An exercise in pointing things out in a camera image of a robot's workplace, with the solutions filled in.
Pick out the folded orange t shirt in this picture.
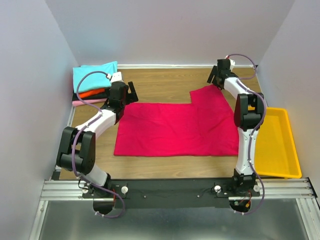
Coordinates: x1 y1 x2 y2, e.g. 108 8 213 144
78 88 105 99

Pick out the folded black t shirt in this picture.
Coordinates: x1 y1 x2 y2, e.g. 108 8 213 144
72 88 109 101

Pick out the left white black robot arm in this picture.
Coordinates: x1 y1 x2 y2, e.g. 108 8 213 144
56 81 139 195

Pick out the yellow plastic bin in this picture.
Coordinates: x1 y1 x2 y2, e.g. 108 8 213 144
254 107 302 179

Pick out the aluminium extrusion frame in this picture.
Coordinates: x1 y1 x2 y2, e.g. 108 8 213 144
29 64 320 240

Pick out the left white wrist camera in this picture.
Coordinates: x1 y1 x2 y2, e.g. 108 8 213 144
106 71 123 84

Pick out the red t shirt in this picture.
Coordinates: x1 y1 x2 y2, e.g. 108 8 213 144
114 85 239 157

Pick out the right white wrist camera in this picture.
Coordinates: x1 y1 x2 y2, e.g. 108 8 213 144
225 56 236 71

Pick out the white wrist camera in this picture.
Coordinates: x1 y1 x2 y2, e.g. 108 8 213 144
106 71 123 84
225 56 236 71

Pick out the folded cyan t shirt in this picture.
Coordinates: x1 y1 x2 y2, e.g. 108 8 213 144
72 61 118 94

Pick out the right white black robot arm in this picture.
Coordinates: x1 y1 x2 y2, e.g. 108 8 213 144
207 55 266 196

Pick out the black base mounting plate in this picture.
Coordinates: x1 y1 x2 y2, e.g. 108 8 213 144
82 177 260 214

